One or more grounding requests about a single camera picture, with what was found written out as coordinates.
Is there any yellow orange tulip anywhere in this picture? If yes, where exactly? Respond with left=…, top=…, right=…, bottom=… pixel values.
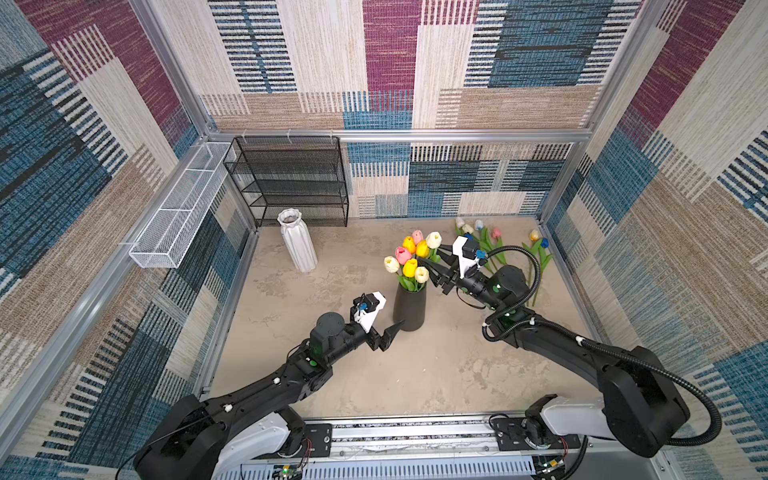
left=402, top=236, right=416, bottom=254

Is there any cream yellow tulip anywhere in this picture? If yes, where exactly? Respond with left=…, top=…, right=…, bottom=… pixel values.
left=522, top=229, right=542, bottom=263

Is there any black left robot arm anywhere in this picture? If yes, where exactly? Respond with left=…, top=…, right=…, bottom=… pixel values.
left=133, top=307, right=402, bottom=479

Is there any white wire mesh basket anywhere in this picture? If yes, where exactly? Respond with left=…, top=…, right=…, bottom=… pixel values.
left=129, top=142, right=229, bottom=269

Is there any aluminium front rail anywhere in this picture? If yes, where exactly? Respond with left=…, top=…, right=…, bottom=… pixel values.
left=212, top=414, right=683, bottom=479

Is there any dark pink tulip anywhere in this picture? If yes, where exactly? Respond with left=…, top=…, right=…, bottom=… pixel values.
left=487, top=227, right=507, bottom=265

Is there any small blue tulip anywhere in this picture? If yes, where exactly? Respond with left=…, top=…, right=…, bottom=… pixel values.
left=532, top=238, right=552, bottom=286

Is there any white ribbed ceramic vase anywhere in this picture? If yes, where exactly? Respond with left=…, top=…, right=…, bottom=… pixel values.
left=277, top=208, right=318, bottom=273

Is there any black cylindrical vase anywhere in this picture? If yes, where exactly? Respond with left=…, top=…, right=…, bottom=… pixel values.
left=393, top=286, right=427, bottom=332

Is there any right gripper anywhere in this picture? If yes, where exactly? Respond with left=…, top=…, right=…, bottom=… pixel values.
left=417, top=241, right=502, bottom=311

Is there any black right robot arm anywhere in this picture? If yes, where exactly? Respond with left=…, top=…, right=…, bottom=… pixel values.
left=418, top=247, right=723, bottom=458

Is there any black wire shelf rack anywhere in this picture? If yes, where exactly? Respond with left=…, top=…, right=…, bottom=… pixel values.
left=223, top=136, right=350, bottom=227

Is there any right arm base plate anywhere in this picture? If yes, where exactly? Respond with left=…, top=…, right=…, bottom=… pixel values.
left=488, top=414, right=582, bottom=452

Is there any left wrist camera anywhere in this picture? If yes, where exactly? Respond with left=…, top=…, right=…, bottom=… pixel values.
left=350, top=291, right=387, bottom=333

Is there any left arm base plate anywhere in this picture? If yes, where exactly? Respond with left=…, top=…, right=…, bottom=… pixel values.
left=283, top=423, right=333, bottom=459

